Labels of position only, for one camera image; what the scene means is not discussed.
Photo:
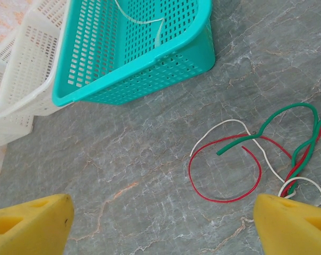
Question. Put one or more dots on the white perforated plastic basket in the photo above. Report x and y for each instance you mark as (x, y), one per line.
(1, 127)
(30, 69)

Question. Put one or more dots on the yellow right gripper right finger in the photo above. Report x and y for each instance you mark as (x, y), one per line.
(293, 228)

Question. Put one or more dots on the teal perforated plastic basket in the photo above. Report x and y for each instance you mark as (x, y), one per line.
(139, 79)

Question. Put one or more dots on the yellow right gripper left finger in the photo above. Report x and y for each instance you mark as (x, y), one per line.
(30, 228)

